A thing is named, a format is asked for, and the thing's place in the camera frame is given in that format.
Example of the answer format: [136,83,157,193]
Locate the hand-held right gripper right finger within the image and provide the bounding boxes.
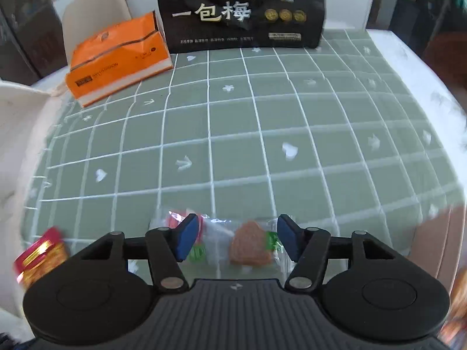
[276,214,402,293]

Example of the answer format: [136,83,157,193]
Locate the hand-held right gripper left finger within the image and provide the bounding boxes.
[75,213,201,293]

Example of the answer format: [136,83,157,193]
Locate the clear packet with red print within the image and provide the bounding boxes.
[149,208,194,249]

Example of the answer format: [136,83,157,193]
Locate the clear packet with brown snack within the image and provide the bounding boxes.
[188,217,294,274]

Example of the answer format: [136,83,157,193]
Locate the pink cardboard gift box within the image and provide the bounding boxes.
[412,204,467,300]

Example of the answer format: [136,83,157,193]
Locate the green checked tablecloth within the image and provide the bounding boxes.
[0,27,467,350]

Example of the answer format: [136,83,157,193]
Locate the red snack packet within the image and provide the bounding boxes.
[14,226,72,292]

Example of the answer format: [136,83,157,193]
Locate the orange tissue pack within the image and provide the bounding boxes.
[65,11,175,108]

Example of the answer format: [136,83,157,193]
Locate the white dining chair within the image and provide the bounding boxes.
[61,0,133,67]
[0,78,52,205]

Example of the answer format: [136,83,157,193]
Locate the large black snack bag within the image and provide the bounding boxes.
[152,0,326,53]

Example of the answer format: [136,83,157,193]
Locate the black water dispenser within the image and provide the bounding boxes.
[388,0,428,49]

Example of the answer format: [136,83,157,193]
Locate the dark glass cabinet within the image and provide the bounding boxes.
[0,0,68,86]

